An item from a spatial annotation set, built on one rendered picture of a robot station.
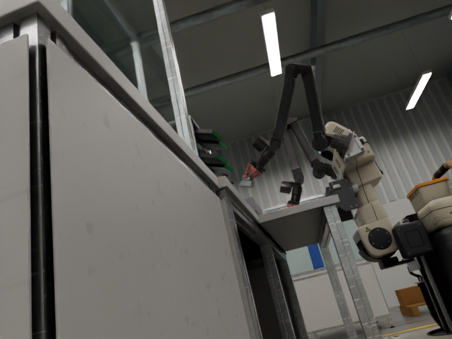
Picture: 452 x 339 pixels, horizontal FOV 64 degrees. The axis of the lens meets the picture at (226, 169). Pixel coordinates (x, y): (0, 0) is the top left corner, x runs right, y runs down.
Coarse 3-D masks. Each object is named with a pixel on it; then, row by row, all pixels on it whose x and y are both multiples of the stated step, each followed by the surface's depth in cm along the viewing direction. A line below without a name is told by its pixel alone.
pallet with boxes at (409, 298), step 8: (408, 288) 609; (416, 288) 606; (400, 296) 609; (408, 296) 605; (416, 296) 602; (400, 304) 623; (408, 304) 601; (416, 304) 580; (424, 304) 556; (408, 312) 580; (416, 312) 555
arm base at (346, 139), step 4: (336, 136) 178; (340, 136) 178; (344, 136) 177; (348, 136) 173; (332, 140) 177; (336, 140) 177; (340, 140) 176; (344, 140) 175; (348, 140) 173; (332, 144) 178; (336, 144) 177; (340, 144) 175; (344, 144) 174; (348, 144) 174; (336, 148) 177; (340, 148) 176; (344, 148) 172; (340, 152) 179; (344, 152) 176
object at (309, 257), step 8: (312, 200) 560; (280, 208) 567; (344, 224) 538; (352, 224) 536; (352, 232) 532; (352, 240) 528; (304, 248) 539; (312, 248) 537; (352, 248) 525; (288, 256) 540; (296, 256) 538; (304, 256) 535; (312, 256) 533; (320, 256) 530; (336, 256) 526; (360, 256) 519; (296, 264) 534; (304, 264) 531; (312, 264) 529; (320, 264) 527; (296, 272) 530
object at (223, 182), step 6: (222, 180) 92; (228, 180) 95; (222, 186) 91; (228, 186) 92; (234, 192) 99; (234, 198) 102; (240, 198) 106; (240, 204) 109; (246, 204) 115; (246, 210) 115; (252, 210) 125; (252, 216) 124; (258, 222) 134; (240, 240) 157; (246, 252) 190; (252, 258) 214; (258, 258) 220
